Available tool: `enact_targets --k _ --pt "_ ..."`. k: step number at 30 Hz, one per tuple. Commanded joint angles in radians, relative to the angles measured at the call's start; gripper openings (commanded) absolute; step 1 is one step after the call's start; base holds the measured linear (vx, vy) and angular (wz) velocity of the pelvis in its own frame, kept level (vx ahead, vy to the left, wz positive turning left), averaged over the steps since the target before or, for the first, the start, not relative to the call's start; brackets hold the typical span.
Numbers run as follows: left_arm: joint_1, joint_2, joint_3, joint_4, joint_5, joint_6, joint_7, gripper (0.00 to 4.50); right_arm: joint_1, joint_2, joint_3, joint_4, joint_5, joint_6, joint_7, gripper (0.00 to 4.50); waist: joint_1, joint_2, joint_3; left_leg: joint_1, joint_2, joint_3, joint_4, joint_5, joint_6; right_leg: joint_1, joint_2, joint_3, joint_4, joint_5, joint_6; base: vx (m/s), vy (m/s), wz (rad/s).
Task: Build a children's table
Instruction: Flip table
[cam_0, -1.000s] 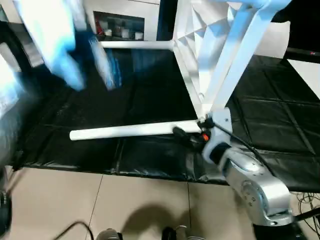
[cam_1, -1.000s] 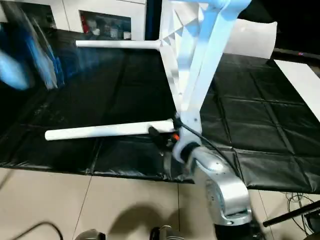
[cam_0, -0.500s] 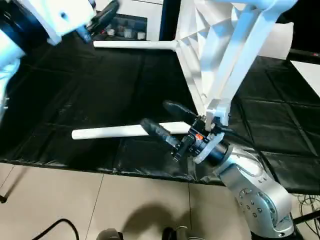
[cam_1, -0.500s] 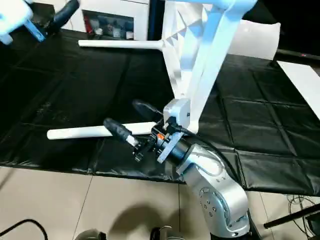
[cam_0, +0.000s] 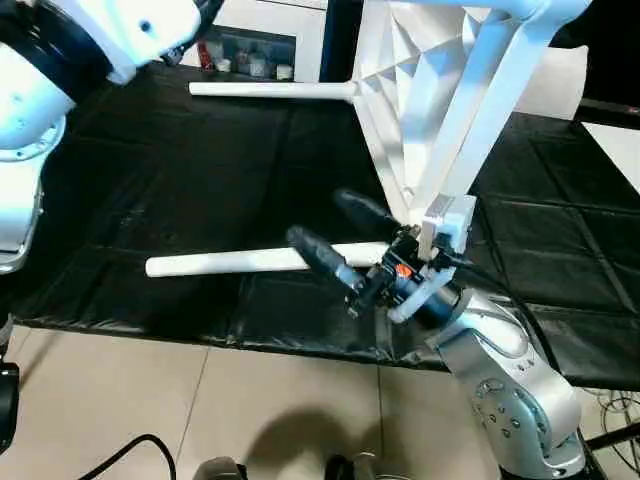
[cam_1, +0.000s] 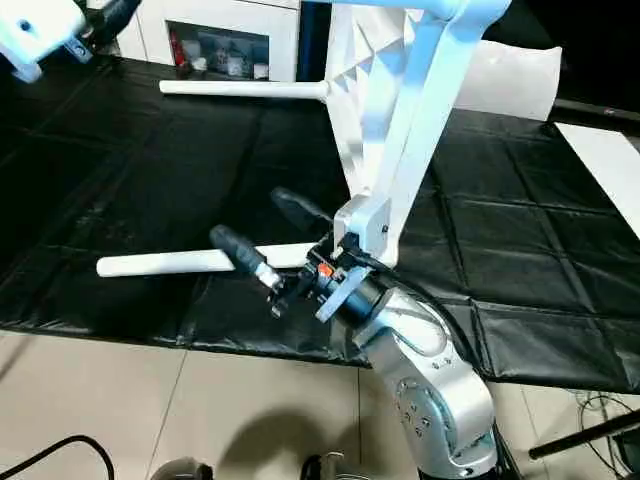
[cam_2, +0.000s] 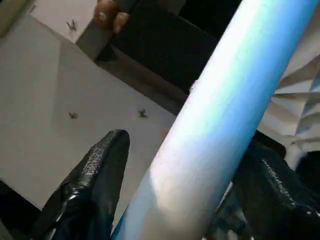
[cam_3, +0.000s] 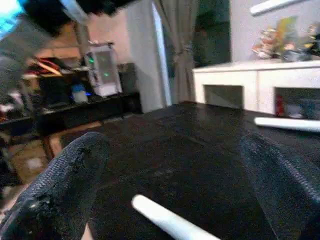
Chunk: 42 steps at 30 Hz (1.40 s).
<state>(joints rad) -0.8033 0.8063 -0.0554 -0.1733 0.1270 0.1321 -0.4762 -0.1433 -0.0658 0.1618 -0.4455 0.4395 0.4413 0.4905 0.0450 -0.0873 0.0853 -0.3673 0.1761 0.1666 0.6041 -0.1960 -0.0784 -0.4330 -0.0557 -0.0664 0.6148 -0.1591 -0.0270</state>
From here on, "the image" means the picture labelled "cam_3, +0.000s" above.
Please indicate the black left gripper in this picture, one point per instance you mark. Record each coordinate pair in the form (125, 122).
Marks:
(57, 15)

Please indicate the blue and white box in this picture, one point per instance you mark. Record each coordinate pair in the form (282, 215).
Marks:
(79, 93)

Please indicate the black storage shelf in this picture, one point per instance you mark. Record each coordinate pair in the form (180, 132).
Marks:
(75, 110)

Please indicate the white boxy device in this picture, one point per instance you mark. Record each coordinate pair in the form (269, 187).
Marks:
(103, 72)

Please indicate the brown cardboard box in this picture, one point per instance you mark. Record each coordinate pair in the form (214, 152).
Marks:
(30, 162)

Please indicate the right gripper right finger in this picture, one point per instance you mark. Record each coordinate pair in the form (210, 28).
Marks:
(287, 195)

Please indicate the round grey dish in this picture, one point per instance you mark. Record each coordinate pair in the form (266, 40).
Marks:
(297, 55)

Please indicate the grey brown curtain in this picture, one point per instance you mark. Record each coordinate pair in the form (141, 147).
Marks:
(182, 50)

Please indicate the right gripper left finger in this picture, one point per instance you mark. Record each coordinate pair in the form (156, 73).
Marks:
(55, 195)

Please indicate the white sideboard with glass doors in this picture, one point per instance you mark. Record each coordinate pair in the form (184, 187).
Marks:
(250, 72)

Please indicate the black quilted mat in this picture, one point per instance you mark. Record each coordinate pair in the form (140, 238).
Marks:
(187, 150)

